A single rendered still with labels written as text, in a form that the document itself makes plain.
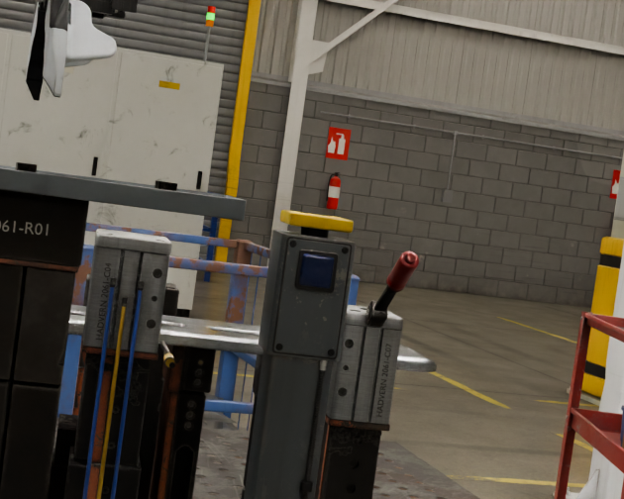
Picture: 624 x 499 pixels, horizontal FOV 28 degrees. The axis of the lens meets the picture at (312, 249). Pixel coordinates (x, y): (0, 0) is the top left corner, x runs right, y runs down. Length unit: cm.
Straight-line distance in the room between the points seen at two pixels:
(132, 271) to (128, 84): 820
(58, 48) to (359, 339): 46
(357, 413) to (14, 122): 813
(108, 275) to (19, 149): 810
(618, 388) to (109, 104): 524
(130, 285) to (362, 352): 25
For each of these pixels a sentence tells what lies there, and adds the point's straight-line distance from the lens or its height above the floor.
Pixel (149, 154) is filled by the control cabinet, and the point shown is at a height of 124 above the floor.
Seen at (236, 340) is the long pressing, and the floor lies 100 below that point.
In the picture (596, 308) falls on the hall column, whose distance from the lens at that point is 860.
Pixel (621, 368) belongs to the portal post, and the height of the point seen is 61.
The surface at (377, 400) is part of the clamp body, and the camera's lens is 133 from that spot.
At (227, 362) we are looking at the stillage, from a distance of 461.
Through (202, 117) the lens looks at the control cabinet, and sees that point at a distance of 956.
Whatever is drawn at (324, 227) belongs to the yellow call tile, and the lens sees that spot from 114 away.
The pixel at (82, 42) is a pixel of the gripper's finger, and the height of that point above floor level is 128.
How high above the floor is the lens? 119
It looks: 3 degrees down
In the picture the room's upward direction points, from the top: 8 degrees clockwise
